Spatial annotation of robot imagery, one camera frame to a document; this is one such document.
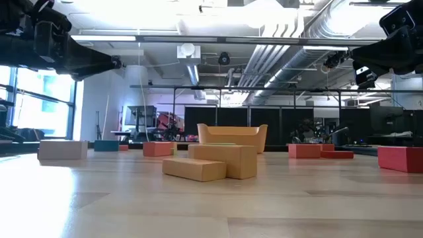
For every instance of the small red cube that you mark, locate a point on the small red cube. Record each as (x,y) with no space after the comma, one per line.
(328,147)

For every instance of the red background machine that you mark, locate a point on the red background machine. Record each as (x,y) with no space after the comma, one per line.
(168,120)

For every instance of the grey office chair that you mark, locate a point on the grey office chair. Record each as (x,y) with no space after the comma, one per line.
(340,135)

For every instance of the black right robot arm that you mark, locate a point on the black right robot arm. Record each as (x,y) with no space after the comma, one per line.
(419,56)

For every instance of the large window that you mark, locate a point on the large window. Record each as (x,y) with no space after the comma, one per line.
(43,105)

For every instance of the blue wooden block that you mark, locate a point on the blue wooden block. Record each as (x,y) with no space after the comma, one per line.
(106,145)

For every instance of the red wooden block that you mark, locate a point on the red wooden block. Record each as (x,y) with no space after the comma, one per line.
(337,154)
(401,160)

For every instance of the black aluminium table frame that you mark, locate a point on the black aluminium table frame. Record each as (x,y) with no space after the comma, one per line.
(186,146)

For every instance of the white round ceiling fixture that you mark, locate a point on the white round ceiling fixture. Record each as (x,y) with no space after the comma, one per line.
(188,52)

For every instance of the grey monitor on stand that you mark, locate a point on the grey monitor on stand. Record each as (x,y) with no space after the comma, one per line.
(142,115)

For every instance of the black partition panel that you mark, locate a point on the black partition panel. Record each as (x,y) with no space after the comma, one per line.
(272,122)
(233,115)
(287,119)
(198,115)

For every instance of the long linear ceiling light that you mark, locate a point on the long linear ceiling light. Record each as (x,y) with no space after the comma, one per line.
(102,38)

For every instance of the small orange-red cube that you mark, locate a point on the small orange-red cube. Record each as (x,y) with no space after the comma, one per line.
(123,147)

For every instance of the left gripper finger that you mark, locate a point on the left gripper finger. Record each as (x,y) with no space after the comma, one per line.
(86,57)
(81,77)

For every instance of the thick orange wooden block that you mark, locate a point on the thick orange wooden block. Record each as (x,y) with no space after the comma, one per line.
(238,162)

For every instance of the white ceiling pipes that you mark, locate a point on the white ceiling pipes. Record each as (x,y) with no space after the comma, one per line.
(261,63)

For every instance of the cream white wooden block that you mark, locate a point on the cream white wooden block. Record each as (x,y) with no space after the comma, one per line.
(62,150)

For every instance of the white leaning pole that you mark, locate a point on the white leaning pole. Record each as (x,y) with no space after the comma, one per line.
(105,117)

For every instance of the orange-red wooden block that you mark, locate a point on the orange-red wooden block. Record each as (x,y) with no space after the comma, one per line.
(158,149)
(304,151)

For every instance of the yellow plastic bin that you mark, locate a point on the yellow plastic bin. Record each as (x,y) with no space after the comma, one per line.
(231,137)

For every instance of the dark background equipment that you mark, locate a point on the dark background equipment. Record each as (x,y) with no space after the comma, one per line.
(305,130)

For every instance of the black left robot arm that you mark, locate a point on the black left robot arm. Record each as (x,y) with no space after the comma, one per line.
(15,49)

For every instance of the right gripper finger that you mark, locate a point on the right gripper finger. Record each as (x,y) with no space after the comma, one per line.
(367,81)
(390,54)

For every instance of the black ceiling camera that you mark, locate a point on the black ceiling camera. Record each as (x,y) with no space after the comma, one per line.
(224,58)
(117,62)
(335,59)

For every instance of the black metal pipe frame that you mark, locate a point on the black metal pipe frame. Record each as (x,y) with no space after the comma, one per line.
(231,88)

